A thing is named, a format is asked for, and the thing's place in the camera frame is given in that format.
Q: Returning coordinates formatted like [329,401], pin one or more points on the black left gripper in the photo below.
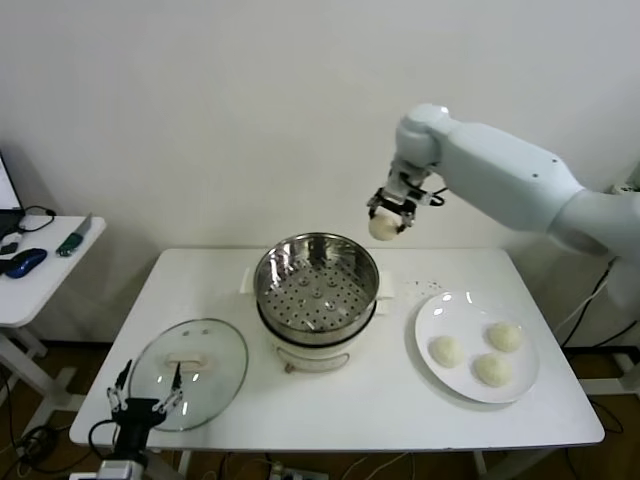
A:
[132,420]

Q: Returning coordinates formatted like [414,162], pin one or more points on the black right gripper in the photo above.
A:
[402,192]

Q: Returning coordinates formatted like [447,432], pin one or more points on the white steamed baozi bun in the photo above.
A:
[382,227]
[493,370]
[506,336]
[446,351]

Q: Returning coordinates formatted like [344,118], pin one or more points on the glass pot lid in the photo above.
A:
[215,360]

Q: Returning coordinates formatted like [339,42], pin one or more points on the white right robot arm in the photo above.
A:
[500,160]

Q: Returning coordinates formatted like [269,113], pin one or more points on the stainless steel steamer basket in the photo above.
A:
[320,300]

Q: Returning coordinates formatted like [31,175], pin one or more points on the white table leg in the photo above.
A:
[480,465]
[184,465]

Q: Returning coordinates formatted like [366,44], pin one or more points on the white round plate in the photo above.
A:
[465,315]

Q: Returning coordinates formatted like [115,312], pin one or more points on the white side table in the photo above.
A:
[45,285]

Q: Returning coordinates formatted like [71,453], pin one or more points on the white electric cooker base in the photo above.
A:
[310,357]

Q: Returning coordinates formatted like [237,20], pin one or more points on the white floor power strip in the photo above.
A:
[295,473]

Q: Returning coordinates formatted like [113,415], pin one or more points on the blue computer mouse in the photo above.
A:
[27,262]

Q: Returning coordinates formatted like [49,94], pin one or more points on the small black adapter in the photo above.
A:
[10,248]

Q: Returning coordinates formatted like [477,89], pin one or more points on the small pale green object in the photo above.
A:
[627,188]

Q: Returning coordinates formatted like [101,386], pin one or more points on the black laptop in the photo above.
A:
[7,185]

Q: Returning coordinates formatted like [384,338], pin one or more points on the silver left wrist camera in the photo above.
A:
[120,470]

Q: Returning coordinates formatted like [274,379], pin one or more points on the white desk base frame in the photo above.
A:
[620,372]

